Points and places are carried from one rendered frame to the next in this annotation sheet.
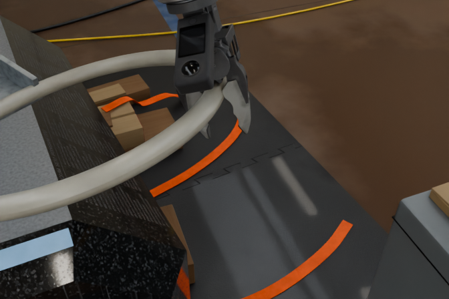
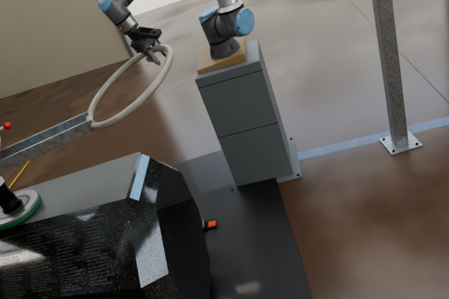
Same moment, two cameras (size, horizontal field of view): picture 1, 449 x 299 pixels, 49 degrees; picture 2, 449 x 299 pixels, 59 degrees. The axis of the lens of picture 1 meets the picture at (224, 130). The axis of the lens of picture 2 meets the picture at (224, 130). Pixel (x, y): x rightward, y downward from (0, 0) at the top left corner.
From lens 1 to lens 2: 1.58 m
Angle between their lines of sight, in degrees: 47
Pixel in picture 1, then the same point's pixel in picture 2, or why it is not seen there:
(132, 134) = not seen: hidden behind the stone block
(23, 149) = (84, 174)
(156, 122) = not seen: hidden behind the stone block
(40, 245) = (143, 162)
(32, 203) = (169, 63)
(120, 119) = not seen: hidden behind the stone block
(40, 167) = (101, 166)
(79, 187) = (171, 55)
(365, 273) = (200, 170)
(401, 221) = (201, 85)
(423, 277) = (220, 90)
